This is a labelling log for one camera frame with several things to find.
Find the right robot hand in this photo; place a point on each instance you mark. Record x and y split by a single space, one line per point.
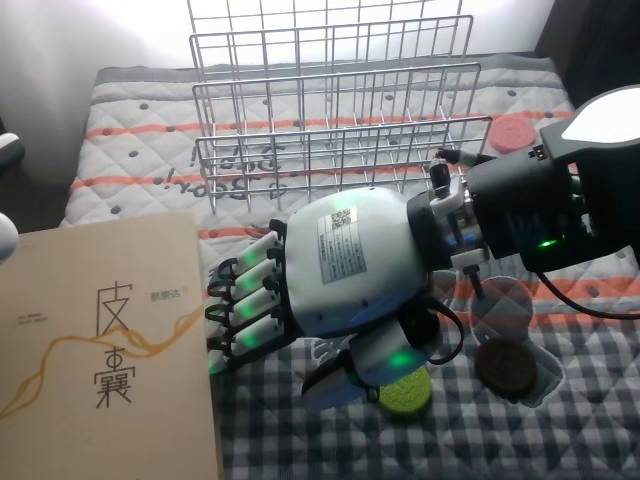
360 260

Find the beige book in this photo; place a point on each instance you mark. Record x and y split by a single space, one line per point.
100 325

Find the green round toy cookie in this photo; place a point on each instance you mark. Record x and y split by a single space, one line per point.
405 397

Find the grey quilt with bear print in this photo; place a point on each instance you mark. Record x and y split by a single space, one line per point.
350 440

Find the brown round toy cookie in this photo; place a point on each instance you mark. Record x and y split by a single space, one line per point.
506 367

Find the pink round toy cookie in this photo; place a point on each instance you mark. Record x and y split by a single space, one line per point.
511 134

